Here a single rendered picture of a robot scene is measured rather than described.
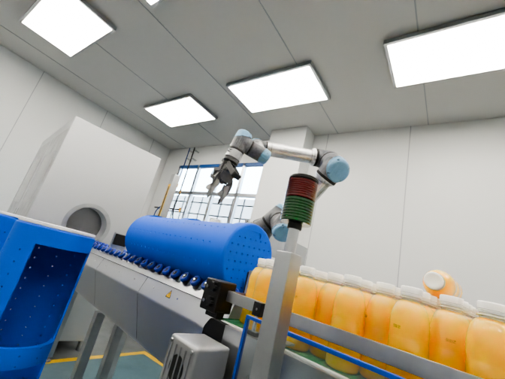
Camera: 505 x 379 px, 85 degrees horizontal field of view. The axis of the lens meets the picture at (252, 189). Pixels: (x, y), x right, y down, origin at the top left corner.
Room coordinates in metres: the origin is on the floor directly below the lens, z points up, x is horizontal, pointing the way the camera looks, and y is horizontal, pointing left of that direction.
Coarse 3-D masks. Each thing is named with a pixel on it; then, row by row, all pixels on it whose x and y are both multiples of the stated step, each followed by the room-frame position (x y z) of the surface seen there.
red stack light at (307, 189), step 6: (294, 180) 0.53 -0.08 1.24; (300, 180) 0.52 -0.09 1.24; (306, 180) 0.52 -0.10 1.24; (312, 180) 0.52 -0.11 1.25; (288, 186) 0.54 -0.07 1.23; (294, 186) 0.52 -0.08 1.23; (300, 186) 0.52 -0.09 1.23; (306, 186) 0.52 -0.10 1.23; (312, 186) 0.52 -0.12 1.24; (318, 186) 0.54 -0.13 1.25; (288, 192) 0.54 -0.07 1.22; (294, 192) 0.52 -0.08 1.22; (300, 192) 0.52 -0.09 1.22; (306, 192) 0.52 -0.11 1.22; (312, 192) 0.52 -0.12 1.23; (312, 198) 0.52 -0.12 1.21
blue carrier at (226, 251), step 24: (144, 216) 1.67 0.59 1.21; (144, 240) 1.47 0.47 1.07; (168, 240) 1.30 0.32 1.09; (192, 240) 1.17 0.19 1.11; (216, 240) 1.06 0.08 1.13; (240, 240) 1.07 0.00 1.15; (264, 240) 1.16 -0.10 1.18; (168, 264) 1.33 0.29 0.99; (192, 264) 1.16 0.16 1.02; (216, 264) 1.04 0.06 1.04; (240, 264) 1.09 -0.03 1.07; (240, 288) 1.11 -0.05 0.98
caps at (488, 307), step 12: (336, 276) 0.71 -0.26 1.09; (348, 276) 0.65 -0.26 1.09; (372, 288) 0.74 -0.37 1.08; (384, 288) 0.62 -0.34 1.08; (396, 288) 0.67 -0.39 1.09; (408, 288) 0.56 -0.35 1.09; (432, 300) 0.65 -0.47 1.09; (444, 300) 0.54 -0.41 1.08; (456, 300) 0.53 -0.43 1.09; (468, 312) 0.63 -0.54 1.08; (492, 312) 0.47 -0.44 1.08; (504, 312) 0.46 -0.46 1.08
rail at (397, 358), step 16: (240, 304) 0.82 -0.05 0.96; (304, 320) 0.68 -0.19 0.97; (320, 336) 0.64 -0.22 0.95; (336, 336) 0.62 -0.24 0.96; (352, 336) 0.59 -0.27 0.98; (368, 352) 0.57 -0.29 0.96; (384, 352) 0.55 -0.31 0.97; (400, 352) 0.53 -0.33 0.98; (400, 368) 0.53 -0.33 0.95; (416, 368) 0.51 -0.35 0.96; (432, 368) 0.50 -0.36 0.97; (448, 368) 0.48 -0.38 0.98
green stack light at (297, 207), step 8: (288, 200) 0.53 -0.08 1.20; (296, 200) 0.52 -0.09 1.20; (304, 200) 0.52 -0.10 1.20; (288, 208) 0.53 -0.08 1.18; (296, 208) 0.52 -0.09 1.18; (304, 208) 0.52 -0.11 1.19; (312, 208) 0.53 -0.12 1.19; (288, 216) 0.52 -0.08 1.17; (296, 216) 0.52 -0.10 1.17; (304, 216) 0.52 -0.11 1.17; (312, 216) 0.53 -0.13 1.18; (304, 224) 0.53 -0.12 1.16
